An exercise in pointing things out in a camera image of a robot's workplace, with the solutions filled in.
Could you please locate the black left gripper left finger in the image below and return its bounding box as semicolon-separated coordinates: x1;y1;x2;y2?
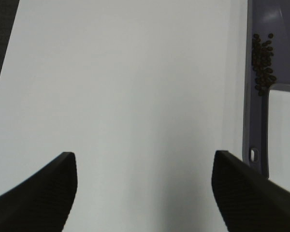
0;152;77;232

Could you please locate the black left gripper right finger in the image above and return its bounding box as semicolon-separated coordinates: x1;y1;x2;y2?
211;150;290;232

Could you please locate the pile of coffee beans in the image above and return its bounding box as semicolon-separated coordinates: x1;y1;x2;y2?
251;33;277;97

